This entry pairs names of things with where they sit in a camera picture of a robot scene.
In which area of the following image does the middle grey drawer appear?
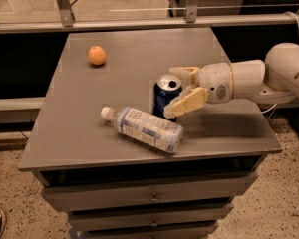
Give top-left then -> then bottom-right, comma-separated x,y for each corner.
69,203 -> 233,231

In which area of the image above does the clear plastic water bottle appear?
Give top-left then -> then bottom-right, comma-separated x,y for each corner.
101,107 -> 183,154

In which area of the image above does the bottom grey drawer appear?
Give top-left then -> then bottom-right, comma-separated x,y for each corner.
85,222 -> 218,239

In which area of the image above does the orange fruit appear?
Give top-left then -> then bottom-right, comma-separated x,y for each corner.
88,46 -> 106,66

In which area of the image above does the top grey drawer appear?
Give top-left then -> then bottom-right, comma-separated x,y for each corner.
43,171 -> 258,211

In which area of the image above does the blue pepsi can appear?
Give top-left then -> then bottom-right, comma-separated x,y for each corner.
152,75 -> 182,119

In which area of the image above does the grey drawer cabinet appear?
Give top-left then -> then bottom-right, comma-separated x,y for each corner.
19,29 -> 281,239

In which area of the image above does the grey drawer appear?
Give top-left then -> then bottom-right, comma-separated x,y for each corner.
69,203 -> 233,231
85,222 -> 218,239
43,171 -> 258,211

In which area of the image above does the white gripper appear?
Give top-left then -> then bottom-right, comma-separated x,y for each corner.
163,63 -> 233,119

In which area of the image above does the metal railing frame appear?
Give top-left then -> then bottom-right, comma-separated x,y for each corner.
0,0 -> 299,33

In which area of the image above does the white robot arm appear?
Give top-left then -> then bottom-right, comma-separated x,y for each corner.
163,43 -> 299,119

